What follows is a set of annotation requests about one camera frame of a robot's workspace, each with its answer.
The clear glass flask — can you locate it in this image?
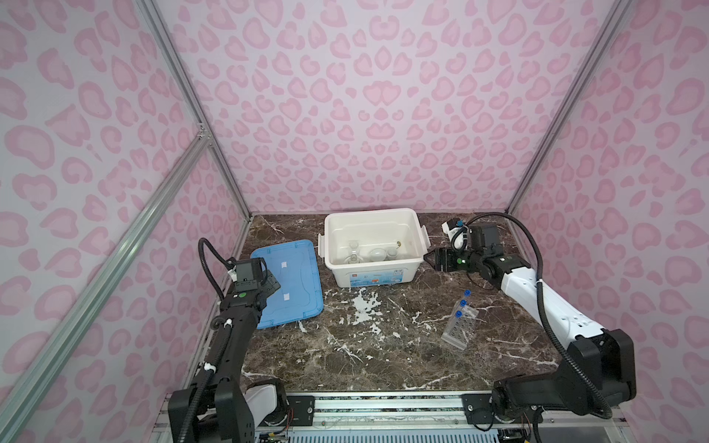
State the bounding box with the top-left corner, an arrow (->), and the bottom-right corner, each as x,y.
345,253 -> 362,264

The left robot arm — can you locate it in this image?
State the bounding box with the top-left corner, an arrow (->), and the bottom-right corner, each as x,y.
168,258 -> 280,442

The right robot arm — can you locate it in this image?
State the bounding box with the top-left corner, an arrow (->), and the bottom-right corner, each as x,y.
424,219 -> 637,419

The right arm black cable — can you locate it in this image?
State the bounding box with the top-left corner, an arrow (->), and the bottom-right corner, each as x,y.
451,211 -> 613,443

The white ceramic evaporating dish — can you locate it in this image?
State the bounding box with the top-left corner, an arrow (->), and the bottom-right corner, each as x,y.
369,248 -> 388,262

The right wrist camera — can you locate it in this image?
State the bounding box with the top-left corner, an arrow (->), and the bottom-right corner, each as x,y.
441,219 -> 465,238

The blue plastic bin lid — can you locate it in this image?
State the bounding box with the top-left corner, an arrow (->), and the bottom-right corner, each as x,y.
250,240 -> 323,330

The clear plastic test tube rack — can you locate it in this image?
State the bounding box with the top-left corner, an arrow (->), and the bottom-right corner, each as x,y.
441,300 -> 478,351

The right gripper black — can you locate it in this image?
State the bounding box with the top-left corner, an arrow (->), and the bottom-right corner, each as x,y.
423,245 -> 486,273

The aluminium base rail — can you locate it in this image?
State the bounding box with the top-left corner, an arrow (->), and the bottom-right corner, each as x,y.
146,390 -> 630,443

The white plastic storage bin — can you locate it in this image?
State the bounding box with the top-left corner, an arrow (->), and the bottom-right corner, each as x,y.
317,209 -> 431,288

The test tube with blue cap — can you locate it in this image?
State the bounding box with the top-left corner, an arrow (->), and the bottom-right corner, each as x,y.
452,310 -> 465,334

